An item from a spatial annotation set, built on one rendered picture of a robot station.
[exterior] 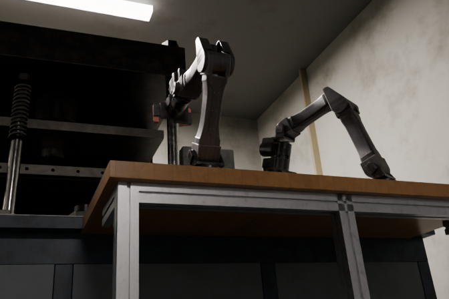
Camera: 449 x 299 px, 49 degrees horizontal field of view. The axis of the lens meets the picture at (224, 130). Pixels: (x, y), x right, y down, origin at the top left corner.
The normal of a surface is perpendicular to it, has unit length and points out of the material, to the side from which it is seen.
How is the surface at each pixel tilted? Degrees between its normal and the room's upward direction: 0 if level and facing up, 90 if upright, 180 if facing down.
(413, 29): 90
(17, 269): 90
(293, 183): 90
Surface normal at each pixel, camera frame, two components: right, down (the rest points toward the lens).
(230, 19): 0.07, 0.90
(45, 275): 0.34, -0.42
